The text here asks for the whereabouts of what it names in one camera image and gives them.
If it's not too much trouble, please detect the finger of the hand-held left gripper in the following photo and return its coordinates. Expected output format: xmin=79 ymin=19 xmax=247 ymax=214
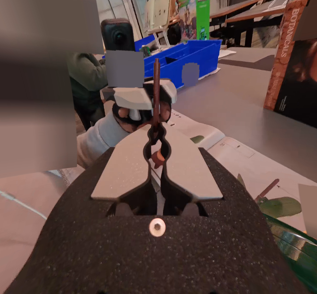
xmin=160 ymin=79 xmax=178 ymax=103
xmin=113 ymin=87 xmax=153 ymax=121

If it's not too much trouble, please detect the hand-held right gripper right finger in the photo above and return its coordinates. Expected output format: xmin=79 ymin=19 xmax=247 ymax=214
xmin=158 ymin=123 xmax=224 ymax=200

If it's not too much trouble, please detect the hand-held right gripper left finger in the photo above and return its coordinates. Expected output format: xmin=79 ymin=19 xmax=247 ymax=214
xmin=91 ymin=125 xmax=159 ymax=199

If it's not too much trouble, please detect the long brown toy stem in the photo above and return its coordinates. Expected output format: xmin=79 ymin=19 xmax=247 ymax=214
xmin=150 ymin=58 xmax=166 ymax=169

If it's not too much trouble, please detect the toy orchid plant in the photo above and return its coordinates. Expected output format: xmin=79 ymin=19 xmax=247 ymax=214
xmin=263 ymin=212 xmax=317 ymax=294

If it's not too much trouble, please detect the person's left forearm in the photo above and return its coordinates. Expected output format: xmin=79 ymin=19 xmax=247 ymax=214
xmin=77 ymin=111 xmax=132 ymax=169

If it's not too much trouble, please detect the grey desk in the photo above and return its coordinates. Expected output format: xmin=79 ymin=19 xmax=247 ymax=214
xmin=144 ymin=47 xmax=317 ymax=228

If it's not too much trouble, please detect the person's left hand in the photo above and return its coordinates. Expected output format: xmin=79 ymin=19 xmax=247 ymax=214
xmin=116 ymin=101 xmax=172 ymax=133

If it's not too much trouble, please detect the white instruction booklet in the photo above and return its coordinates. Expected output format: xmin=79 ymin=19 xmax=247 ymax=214
xmin=149 ymin=108 xmax=317 ymax=228

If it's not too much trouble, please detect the cream plastic chair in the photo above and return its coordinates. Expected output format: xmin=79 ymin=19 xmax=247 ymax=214
xmin=144 ymin=0 xmax=174 ymax=47

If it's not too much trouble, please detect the blue plastic bin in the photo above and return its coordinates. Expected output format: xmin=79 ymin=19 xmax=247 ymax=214
xmin=135 ymin=35 xmax=222 ymax=89

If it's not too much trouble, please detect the white paper sheet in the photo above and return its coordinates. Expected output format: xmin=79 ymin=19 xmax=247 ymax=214
xmin=218 ymin=47 xmax=244 ymax=59

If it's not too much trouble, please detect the green toy box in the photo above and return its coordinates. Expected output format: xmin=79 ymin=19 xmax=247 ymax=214
xmin=178 ymin=0 xmax=211 ymax=41

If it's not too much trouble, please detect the group of wood-edged tables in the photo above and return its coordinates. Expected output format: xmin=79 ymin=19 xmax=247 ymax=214
xmin=210 ymin=0 xmax=310 ymax=49

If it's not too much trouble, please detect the black orchid toy box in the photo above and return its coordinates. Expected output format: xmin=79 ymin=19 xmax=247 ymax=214
xmin=263 ymin=0 xmax=317 ymax=129

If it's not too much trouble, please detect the white laptop stand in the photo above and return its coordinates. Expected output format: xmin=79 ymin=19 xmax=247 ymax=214
xmin=263 ymin=0 xmax=297 ymax=11

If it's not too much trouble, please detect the white cord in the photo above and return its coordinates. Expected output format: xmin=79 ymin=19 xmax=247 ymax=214
xmin=0 ymin=190 xmax=47 ymax=220

